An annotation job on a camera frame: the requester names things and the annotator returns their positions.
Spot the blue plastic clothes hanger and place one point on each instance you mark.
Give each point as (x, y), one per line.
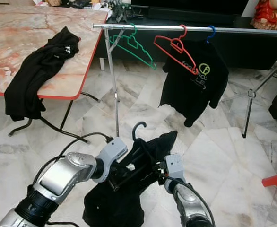
(213, 32)

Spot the dark navy garment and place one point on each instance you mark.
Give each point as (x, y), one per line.
(110, 208)

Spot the red laughing Buddha statue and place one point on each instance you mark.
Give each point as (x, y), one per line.
(268, 14)

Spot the silver metal garment rack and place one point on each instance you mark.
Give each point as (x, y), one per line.
(252, 30)

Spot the white paper stack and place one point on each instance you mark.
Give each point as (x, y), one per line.
(103, 4)

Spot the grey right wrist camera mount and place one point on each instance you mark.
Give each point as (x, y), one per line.
(175, 165)

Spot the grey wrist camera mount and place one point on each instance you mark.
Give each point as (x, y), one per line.
(175, 165)
(115, 150)

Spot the black TV console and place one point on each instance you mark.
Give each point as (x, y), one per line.
(242, 49)

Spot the black soundbar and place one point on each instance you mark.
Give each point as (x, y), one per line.
(190, 15)

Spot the red plastic clothes hanger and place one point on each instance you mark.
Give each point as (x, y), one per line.
(177, 46)

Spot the green plastic clothes hanger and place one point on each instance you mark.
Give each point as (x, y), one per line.
(131, 43)

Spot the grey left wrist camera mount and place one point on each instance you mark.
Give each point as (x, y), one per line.
(115, 150)

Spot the black plush toy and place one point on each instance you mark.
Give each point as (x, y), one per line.
(76, 3)

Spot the black shirt with green logo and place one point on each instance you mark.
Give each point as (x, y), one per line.
(193, 94)

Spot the marble pattern table red edge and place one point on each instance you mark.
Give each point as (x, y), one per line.
(25, 52)

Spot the black shirt with white letters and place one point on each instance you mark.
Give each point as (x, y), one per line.
(34, 80)

